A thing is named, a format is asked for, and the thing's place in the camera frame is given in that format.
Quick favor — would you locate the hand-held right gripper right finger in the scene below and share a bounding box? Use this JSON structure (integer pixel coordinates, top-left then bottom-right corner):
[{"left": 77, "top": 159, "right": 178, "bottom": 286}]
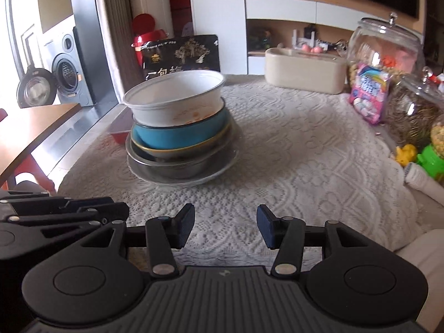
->
[{"left": 256, "top": 205, "right": 368, "bottom": 278}]

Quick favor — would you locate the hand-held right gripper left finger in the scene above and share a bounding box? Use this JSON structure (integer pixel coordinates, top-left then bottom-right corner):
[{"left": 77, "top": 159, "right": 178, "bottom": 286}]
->
[{"left": 81, "top": 203, "right": 195, "bottom": 278}]

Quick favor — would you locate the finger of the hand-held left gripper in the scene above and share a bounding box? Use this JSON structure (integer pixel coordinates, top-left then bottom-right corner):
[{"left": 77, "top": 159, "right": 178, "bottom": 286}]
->
[
  {"left": 0, "top": 217, "right": 120, "bottom": 250},
  {"left": 0, "top": 190, "right": 130, "bottom": 223}
]

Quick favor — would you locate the white floral plate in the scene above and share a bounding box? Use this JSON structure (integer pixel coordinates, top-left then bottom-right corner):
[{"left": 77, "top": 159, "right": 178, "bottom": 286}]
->
[{"left": 127, "top": 146, "right": 241, "bottom": 186}]

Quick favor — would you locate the stainless steel bowl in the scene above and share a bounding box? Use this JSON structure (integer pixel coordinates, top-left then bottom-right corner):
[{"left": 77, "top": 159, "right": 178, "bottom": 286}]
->
[{"left": 125, "top": 133, "right": 240, "bottom": 180}]

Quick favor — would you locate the white yellow-rimmed bowl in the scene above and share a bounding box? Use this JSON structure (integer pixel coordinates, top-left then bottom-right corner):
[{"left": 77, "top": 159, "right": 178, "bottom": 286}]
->
[{"left": 130, "top": 118, "right": 232, "bottom": 162}]

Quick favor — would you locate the blue bowl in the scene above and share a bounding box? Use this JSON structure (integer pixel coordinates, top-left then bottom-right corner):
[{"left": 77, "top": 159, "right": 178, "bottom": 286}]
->
[{"left": 131, "top": 98, "right": 230, "bottom": 150}]

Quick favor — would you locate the white printed paper bowl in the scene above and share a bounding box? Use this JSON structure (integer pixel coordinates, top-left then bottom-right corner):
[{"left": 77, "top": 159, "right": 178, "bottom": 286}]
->
[{"left": 124, "top": 70, "right": 226, "bottom": 126}]

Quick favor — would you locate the red foil tray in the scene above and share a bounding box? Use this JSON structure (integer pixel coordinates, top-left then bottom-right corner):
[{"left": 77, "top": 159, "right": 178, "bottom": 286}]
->
[{"left": 108, "top": 113, "right": 134, "bottom": 145}]

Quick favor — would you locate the white lace tablecloth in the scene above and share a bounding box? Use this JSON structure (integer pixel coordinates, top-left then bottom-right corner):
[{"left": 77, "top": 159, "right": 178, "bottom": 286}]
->
[{"left": 57, "top": 74, "right": 418, "bottom": 268}]

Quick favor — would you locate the wooden side table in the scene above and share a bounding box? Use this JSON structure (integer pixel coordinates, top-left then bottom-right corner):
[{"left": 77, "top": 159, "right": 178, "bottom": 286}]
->
[{"left": 0, "top": 103, "right": 82, "bottom": 181}]

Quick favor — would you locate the grey washing machine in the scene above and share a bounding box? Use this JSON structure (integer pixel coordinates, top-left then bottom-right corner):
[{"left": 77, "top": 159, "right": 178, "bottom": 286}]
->
[{"left": 17, "top": 16, "right": 94, "bottom": 108}]

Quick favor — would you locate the yellow duck toy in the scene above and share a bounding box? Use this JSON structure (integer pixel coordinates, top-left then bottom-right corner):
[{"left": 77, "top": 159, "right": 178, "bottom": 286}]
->
[{"left": 395, "top": 144, "right": 418, "bottom": 167}]

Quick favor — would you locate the cream tissue box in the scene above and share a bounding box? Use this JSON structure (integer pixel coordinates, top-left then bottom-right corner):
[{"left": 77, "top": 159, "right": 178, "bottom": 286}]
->
[{"left": 264, "top": 47, "right": 348, "bottom": 95}]

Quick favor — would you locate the white toy microphone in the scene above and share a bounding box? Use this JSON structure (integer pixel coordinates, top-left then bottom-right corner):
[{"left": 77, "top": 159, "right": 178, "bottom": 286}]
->
[{"left": 404, "top": 162, "right": 444, "bottom": 205}]

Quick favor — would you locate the black snack bag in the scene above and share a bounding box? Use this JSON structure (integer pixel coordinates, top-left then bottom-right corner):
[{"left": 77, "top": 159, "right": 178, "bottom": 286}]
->
[{"left": 132, "top": 35, "right": 222, "bottom": 80}]

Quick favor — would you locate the pink candy packet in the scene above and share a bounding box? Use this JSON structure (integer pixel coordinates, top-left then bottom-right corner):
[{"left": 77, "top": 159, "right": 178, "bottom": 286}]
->
[{"left": 349, "top": 63, "right": 392, "bottom": 125}]

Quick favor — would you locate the beige pleated curtain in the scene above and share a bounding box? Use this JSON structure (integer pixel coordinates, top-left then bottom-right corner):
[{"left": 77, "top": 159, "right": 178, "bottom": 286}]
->
[{"left": 92, "top": 0, "right": 146, "bottom": 105}]

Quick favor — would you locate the green candy dispenser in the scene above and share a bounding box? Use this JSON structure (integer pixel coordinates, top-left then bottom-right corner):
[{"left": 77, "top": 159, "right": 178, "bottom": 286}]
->
[{"left": 416, "top": 114, "right": 444, "bottom": 181}]

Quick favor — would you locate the glass jar of seeds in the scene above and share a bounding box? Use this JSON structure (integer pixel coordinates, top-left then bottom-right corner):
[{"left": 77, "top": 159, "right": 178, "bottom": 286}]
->
[{"left": 383, "top": 66, "right": 444, "bottom": 146}]

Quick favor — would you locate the red vase ornament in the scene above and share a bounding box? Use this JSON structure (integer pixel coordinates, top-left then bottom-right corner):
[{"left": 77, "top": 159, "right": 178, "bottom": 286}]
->
[{"left": 132, "top": 13, "right": 169, "bottom": 66}]

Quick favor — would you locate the white router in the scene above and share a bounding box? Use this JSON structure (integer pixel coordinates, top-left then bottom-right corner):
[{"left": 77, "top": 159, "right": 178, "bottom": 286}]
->
[{"left": 293, "top": 24, "right": 318, "bottom": 47}]

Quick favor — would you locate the white wooden shelf cabinet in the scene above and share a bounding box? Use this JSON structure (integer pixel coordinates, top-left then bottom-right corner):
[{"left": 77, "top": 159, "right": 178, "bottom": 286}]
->
[{"left": 189, "top": 0, "right": 427, "bottom": 77}]

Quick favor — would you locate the large glass snack jar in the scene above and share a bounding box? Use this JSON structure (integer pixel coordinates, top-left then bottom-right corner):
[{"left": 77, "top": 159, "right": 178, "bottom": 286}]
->
[{"left": 347, "top": 12, "right": 425, "bottom": 87}]

